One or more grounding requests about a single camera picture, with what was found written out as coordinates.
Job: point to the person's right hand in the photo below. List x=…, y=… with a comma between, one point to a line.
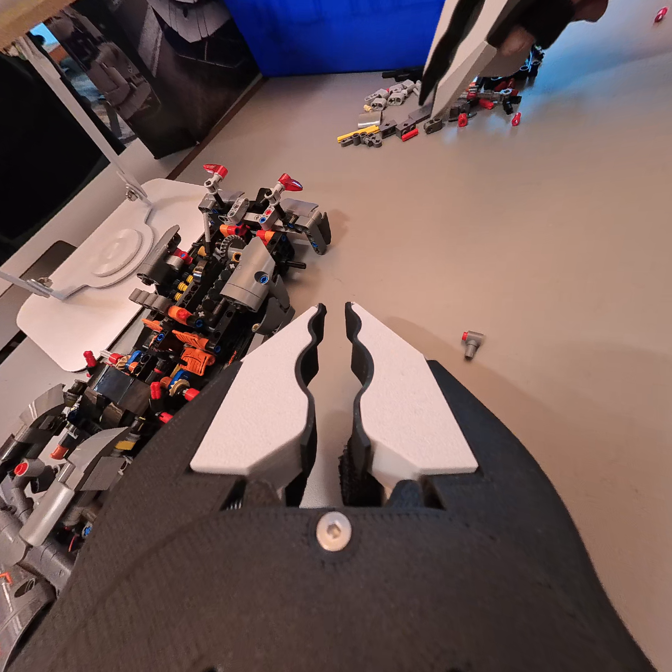
x=546, y=23

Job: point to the partly built lego car model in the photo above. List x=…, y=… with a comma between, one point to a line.
x=246, y=273

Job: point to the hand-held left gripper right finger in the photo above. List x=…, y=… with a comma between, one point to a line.
x=420, y=414

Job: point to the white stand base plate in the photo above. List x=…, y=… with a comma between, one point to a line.
x=105, y=294

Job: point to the pile of lego pieces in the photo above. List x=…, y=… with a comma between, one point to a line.
x=378, y=102

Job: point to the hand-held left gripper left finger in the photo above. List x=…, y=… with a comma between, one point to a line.
x=257, y=409

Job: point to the grey flat board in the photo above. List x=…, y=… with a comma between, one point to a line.
x=47, y=252

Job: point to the dark printed lego box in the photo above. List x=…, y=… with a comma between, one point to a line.
x=173, y=78

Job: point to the grey lego connector piece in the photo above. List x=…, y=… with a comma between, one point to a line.
x=475, y=341

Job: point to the blue plastic bin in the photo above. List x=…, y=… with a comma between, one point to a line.
x=315, y=36

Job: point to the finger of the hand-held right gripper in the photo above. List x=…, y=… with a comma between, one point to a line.
x=467, y=78
x=446, y=31

